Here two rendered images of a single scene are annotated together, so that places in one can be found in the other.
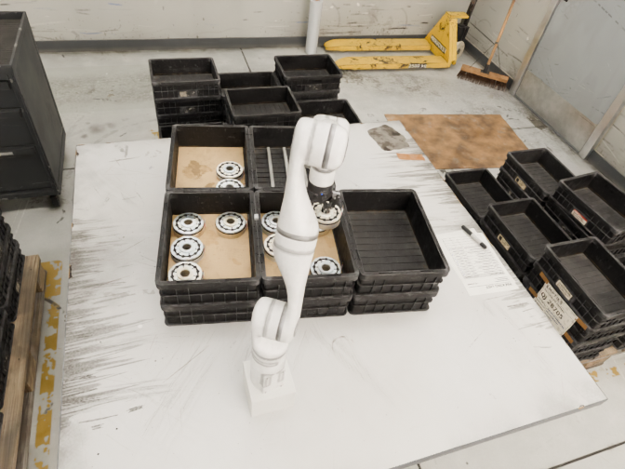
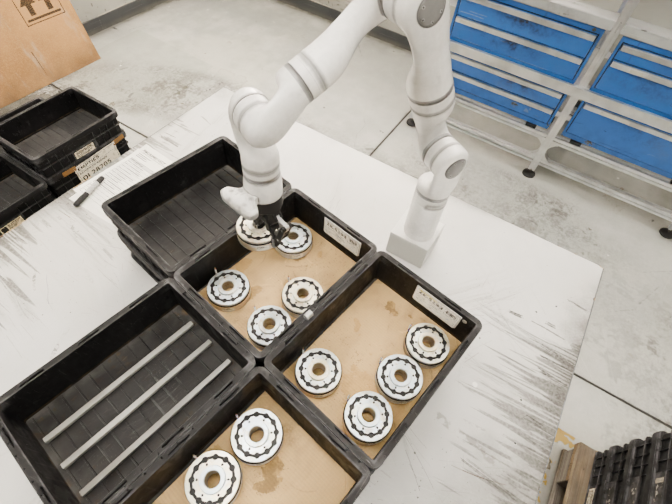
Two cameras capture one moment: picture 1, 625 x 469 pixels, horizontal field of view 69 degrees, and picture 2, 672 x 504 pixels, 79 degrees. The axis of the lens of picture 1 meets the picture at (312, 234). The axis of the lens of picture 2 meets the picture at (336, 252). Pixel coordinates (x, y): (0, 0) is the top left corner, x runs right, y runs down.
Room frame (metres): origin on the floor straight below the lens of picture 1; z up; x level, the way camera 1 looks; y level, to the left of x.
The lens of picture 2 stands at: (1.27, 0.53, 1.74)
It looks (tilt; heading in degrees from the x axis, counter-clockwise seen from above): 54 degrees down; 231
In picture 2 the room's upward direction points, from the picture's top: 7 degrees clockwise
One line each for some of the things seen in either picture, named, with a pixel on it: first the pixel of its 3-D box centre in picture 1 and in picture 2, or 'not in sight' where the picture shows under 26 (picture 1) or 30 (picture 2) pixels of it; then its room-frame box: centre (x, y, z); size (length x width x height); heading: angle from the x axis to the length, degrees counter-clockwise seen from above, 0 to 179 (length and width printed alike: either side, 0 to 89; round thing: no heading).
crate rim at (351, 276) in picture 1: (302, 232); (279, 263); (1.03, 0.03, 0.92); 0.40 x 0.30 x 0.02; 15
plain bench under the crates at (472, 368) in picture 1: (291, 303); (260, 370); (1.14, 0.04, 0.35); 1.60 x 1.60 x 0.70; 24
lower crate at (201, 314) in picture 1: (211, 266); not in sight; (0.95, 0.32, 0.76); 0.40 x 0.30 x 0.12; 15
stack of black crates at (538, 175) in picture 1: (533, 191); not in sight; (2.29, -1.30, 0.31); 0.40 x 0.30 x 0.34; 24
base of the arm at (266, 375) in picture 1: (268, 360); (425, 211); (0.58, 0.06, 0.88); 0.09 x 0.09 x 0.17; 33
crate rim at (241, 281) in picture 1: (209, 234); (377, 344); (0.95, 0.32, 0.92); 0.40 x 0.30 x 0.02; 15
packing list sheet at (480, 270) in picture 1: (474, 260); (129, 181); (1.25, -0.65, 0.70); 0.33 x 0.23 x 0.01; 24
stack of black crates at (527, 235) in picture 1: (518, 247); (1, 223); (1.76, -1.11, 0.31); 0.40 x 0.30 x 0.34; 24
